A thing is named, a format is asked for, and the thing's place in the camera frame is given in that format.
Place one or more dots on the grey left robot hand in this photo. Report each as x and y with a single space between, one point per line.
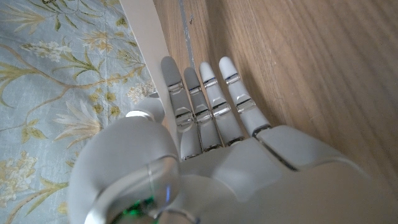
233 174

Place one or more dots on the white sticker release liner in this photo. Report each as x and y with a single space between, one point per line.
152 49

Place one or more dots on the floral print backdrop cloth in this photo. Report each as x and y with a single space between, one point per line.
68 93

